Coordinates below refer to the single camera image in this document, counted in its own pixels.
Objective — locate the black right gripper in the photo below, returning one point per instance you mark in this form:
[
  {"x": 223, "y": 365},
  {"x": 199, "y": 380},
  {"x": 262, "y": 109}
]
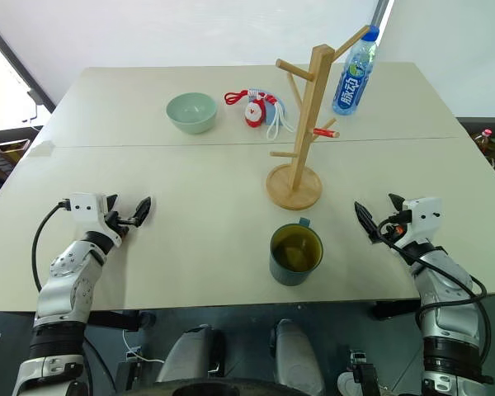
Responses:
[{"x": 392, "y": 231}]

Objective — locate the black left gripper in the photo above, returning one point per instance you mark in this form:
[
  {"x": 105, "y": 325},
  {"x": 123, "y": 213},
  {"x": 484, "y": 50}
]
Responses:
[{"x": 114, "y": 220}]

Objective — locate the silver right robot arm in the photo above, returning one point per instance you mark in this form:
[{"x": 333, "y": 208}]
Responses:
[{"x": 445, "y": 297}]

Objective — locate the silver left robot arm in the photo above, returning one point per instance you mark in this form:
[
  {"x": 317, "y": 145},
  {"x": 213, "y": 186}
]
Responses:
[{"x": 68, "y": 284}]

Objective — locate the wooden mug tree stand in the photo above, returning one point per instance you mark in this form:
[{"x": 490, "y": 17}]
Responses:
[{"x": 295, "y": 187}]

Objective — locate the dark green mug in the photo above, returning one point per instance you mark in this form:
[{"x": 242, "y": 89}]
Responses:
[{"x": 295, "y": 255}]

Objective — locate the red tape mark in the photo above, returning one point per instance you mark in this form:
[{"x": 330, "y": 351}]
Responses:
[{"x": 326, "y": 132}]

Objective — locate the black table support bar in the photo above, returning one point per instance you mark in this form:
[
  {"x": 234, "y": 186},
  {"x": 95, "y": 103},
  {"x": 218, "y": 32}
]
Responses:
[
  {"x": 115, "y": 319},
  {"x": 396, "y": 309}
]

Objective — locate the light green bowl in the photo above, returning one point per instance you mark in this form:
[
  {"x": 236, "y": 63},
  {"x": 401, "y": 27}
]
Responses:
[{"x": 191, "y": 115}]

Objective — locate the brown cardboard box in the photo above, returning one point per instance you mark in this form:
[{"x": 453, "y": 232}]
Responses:
[{"x": 12, "y": 150}]

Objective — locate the blue labelled water bottle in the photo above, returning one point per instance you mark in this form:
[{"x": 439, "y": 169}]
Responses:
[{"x": 352, "y": 82}]

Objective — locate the red white plush ornament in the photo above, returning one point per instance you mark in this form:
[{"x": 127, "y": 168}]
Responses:
[{"x": 255, "y": 113}]

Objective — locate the silver robot leg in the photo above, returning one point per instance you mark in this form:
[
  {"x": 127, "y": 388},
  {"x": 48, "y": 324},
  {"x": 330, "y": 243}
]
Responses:
[
  {"x": 297, "y": 354},
  {"x": 189, "y": 354}
]

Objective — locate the black floor power box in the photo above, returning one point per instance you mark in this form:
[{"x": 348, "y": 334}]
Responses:
[{"x": 130, "y": 371}]

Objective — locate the black white floor device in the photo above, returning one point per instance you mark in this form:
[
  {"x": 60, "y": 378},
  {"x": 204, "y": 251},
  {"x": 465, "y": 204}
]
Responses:
[{"x": 359, "y": 375}]

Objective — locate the dark rounded robot waist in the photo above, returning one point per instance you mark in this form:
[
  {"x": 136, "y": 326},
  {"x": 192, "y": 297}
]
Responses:
[{"x": 231, "y": 388}]

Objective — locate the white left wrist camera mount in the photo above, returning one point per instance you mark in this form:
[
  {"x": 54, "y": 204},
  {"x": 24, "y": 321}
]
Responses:
[{"x": 86, "y": 208}]

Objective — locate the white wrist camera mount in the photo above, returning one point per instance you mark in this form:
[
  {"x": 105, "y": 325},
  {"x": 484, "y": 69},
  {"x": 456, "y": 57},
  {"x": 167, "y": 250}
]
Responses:
[
  {"x": 422, "y": 218},
  {"x": 86, "y": 208}
]

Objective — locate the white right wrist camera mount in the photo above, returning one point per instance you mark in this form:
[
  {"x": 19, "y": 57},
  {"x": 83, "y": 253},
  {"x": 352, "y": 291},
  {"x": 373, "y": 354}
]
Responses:
[{"x": 422, "y": 218}]

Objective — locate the black window frame bar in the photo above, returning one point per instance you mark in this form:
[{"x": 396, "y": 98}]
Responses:
[{"x": 16, "y": 62}]

